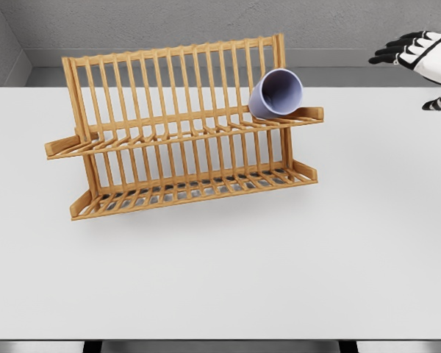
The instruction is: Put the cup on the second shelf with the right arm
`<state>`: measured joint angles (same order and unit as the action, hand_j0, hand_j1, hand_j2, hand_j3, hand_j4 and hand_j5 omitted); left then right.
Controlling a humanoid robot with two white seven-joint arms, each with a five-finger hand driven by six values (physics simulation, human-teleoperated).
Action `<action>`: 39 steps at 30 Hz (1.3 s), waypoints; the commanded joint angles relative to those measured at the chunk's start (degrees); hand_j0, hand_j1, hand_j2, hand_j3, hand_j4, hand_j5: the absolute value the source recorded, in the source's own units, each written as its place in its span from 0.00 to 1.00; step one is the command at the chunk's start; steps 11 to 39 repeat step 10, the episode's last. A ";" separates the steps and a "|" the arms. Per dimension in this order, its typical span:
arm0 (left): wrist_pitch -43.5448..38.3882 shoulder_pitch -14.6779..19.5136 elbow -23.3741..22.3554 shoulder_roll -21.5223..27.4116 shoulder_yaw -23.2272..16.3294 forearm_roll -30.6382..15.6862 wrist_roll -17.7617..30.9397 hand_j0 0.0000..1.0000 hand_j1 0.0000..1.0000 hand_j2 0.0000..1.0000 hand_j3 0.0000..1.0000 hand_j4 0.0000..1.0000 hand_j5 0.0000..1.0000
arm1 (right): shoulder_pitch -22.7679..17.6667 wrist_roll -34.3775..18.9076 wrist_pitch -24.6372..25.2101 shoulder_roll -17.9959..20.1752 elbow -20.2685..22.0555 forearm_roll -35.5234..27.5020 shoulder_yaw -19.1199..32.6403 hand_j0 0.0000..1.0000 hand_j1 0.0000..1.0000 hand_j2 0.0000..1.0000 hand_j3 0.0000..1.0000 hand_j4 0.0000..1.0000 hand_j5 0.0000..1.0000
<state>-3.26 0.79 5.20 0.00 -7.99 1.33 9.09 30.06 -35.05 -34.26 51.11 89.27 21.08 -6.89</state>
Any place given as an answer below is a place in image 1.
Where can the lavender cup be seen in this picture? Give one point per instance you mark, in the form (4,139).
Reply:
(270,99)

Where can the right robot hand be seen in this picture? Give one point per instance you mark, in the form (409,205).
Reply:
(434,60)

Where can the wooden two-tier dish rack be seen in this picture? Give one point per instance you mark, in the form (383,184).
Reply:
(176,147)

